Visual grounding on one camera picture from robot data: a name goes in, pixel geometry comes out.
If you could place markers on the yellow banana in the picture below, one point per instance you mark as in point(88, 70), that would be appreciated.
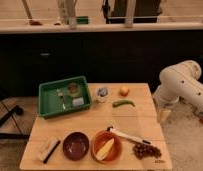
point(104, 150)

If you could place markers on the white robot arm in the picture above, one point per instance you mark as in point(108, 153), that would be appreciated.
point(180, 80)

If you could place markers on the white cup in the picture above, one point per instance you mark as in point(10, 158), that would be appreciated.
point(101, 94)

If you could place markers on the small orange fruit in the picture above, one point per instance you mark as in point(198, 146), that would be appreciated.
point(124, 91)

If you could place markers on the grey sponge block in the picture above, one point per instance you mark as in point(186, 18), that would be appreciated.
point(78, 101)

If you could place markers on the glass jar in tray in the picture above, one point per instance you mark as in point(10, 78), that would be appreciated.
point(73, 89)

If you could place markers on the green chili pepper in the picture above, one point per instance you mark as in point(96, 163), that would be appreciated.
point(123, 102)

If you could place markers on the green plastic tray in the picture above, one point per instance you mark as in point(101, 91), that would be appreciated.
point(54, 100)

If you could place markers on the orange bowl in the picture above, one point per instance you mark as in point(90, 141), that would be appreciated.
point(100, 139)

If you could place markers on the dark purple bowl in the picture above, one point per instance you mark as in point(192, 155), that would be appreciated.
point(75, 146)

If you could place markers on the green box on shelf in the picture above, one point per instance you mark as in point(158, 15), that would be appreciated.
point(82, 19)

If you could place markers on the bunch of red grapes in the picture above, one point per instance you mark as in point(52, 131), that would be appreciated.
point(142, 150)

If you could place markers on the white black brush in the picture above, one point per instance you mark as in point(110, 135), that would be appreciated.
point(47, 148)

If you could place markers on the black chair base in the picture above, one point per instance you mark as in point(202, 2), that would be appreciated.
point(15, 110)

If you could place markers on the white handled knife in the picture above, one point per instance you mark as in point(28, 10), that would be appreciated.
point(130, 137)

